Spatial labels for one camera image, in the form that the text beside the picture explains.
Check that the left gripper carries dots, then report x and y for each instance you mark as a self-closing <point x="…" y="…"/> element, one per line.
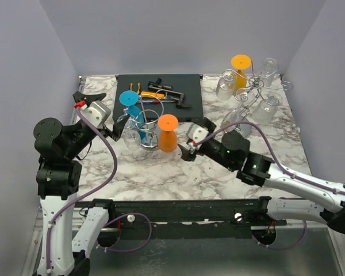
<point x="117" y="128"/>

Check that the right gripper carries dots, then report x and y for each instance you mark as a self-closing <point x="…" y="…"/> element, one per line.
<point x="187" y="155"/>

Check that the orange plastic goblet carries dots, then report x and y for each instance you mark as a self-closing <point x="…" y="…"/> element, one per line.
<point x="167" y="140"/>

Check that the blue plastic goblet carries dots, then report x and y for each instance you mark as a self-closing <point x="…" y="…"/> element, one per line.
<point x="136" y="121"/>

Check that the clear stemmed glass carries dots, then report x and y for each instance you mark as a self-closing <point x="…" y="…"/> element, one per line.
<point x="130" y="134"/>

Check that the yellow plastic goblet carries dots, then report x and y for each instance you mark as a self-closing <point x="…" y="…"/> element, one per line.
<point x="240" y="63"/>

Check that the ribbed clear wine glass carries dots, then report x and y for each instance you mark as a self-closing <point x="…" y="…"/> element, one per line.
<point x="268" y="71"/>

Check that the tall chrome glass rack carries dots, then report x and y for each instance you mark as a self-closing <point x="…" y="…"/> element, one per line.
<point x="258" y="99"/>

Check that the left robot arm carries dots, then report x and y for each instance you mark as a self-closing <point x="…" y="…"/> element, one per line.
<point x="58" y="184"/>

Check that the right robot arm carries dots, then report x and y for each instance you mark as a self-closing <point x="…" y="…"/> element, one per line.
<point x="315" y="199"/>

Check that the dark grey tray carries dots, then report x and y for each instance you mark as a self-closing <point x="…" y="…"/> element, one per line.
<point x="189" y="84"/>

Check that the red blue screwdriver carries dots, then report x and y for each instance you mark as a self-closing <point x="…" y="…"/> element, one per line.
<point x="156" y="101"/>

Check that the dark metal T tool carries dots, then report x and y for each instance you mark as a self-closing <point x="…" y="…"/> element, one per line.
<point x="158" y="84"/>

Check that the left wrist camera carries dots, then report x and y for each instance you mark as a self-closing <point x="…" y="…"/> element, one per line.
<point x="96" y="113"/>

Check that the small chrome ring rack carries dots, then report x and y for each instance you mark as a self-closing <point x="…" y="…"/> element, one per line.
<point x="151" y="113"/>

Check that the black mounting base rail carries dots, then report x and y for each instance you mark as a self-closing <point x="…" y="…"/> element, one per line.
<point x="183" y="219"/>

